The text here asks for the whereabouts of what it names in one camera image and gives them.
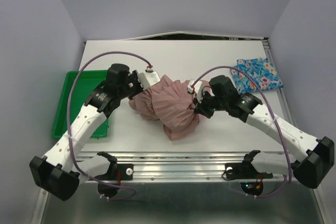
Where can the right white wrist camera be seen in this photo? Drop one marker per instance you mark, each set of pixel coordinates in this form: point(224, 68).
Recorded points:
point(197, 88)

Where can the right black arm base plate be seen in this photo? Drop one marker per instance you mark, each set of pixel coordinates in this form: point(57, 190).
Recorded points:
point(235, 171)

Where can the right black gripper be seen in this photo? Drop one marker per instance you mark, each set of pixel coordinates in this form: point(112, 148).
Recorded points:
point(199, 107)

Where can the pink skirt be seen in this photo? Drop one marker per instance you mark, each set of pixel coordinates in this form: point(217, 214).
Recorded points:
point(170, 103)

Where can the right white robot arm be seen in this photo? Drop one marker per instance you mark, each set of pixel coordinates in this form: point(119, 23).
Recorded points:
point(307, 158)

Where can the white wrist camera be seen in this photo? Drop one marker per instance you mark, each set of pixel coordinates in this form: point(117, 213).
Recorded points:
point(197, 88)
point(148, 78)

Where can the aluminium table frame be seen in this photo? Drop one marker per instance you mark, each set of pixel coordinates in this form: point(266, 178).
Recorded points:
point(180, 181)

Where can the blue floral skirt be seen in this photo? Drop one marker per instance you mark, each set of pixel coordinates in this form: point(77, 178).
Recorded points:
point(262, 71)

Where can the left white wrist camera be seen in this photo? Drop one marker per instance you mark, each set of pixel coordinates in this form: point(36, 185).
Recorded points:
point(148, 78)

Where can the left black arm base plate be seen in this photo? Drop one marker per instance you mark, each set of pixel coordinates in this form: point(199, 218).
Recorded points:
point(126, 171)

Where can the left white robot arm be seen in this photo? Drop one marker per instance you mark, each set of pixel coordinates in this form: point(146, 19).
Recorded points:
point(57, 171)

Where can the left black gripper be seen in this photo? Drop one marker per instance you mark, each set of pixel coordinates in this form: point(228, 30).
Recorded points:
point(134, 75)

